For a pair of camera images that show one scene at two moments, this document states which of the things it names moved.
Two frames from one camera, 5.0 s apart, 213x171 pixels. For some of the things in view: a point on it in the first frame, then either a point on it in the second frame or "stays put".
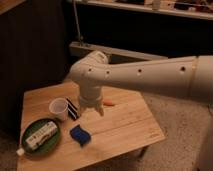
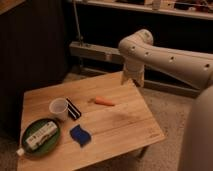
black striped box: [72, 109] stays put
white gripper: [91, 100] -> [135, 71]
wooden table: [88, 139] stays put
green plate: [33, 127] stays put
